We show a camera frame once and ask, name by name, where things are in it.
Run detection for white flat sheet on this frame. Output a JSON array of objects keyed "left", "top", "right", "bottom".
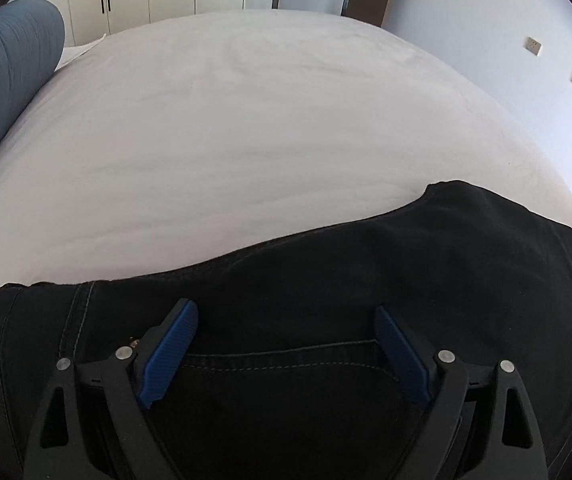
[{"left": 55, "top": 35, "right": 108, "bottom": 70}]

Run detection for white bed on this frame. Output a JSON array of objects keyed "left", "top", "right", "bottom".
[{"left": 0, "top": 8, "right": 572, "bottom": 451}]

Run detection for blue folded duvet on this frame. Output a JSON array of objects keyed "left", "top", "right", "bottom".
[{"left": 0, "top": 0, "right": 66, "bottom": 201}]

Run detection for black pants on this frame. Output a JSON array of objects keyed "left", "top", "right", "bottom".
[{"left": 0, "top": 180, "right": 572, "bottom": 480}]

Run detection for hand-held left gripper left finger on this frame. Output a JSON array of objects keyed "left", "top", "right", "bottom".
[{"left": 23, "top": 298, "right": 199, "bottom": 480}]

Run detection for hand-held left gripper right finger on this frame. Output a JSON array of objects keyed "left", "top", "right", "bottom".
[{"left": 375, "top": 305, "right": 549, "bottom": 480}]

